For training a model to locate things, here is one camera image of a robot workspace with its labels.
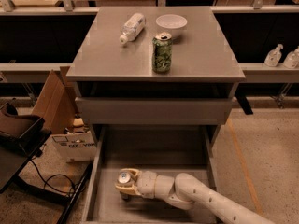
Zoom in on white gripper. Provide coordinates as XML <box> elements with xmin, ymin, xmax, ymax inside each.
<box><xmin>115</xmin><ymin>168</ymin><xmax>157</xmax><ymax>199</ymax></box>

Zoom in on silver blue redbull can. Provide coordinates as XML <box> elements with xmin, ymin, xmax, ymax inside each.
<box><xmin>118</xmin><ymin>171</ymin><xmax>132</xmax><ymax>201</ymax></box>

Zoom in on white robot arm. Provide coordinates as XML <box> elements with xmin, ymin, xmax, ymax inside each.
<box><xmin>115</xmin><ymin>168</ymin><xmax>275</xmax><ymax>224</ymax></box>

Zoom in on open grey middle drawer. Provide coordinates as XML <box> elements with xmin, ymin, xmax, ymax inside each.
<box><xmin>81</xmin><ymin>125</ymin><xmax>222</xmax><ymax>224</ymax></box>

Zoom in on closed grey top drawer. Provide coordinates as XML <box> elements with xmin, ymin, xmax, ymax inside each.
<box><xmin>76</xmin><ymin>97</ymin><xmax>232</xmax><ymax>125</ymax></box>

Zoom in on grey drawer cabinet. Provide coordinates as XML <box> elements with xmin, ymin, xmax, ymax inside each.
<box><xmin>65</xmin><ymin>6</ymin><xmax>247</xmax><ymax>158</ymax></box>

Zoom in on green soda can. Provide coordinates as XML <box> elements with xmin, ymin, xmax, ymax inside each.
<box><xmin>152</xmin><ymin>32</ymin><xmax>172</xmax><ymax>73</ymax></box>

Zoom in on white printed cardboard box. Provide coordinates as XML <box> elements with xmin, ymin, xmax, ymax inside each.
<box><xmin>50</xmin><ymin>133</ymin><xmax>96</xmax><ymax>162</ymax></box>

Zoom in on brown cardboard box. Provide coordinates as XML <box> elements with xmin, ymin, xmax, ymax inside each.
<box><xmin>32</xmin><ymin>66</ymin><xmax>78</xmax><ymax>134</ymax></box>

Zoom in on black stand with tray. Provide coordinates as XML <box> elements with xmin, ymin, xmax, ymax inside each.
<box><xmin>0</xmin><ymin>103</ymin><xmax>93</xmax><ymax>224</ymax></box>

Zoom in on clear plastic water bottle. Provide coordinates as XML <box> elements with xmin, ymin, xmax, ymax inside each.
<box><xmin>120</xmin><ymin>13</ymin><xmax>146</xmax><ymax>45</ymax></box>

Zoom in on white bowl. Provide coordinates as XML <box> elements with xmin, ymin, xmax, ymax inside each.
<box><xmin>156</xmin><ymin>14</ymin><xmax>188</xmax><ymax>39</ymax></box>

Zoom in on clear soap dispenser bottle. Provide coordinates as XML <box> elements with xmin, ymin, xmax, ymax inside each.
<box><xmin>264</xmin><ymin>44</ymin><xmax>283</xmax><ymax>67</ymax></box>

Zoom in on black cable on floor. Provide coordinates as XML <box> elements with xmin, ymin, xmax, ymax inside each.
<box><xmin>29</xmin><ymin>158</ymin><xmax>87</xmax><ymax>196</ymax></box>

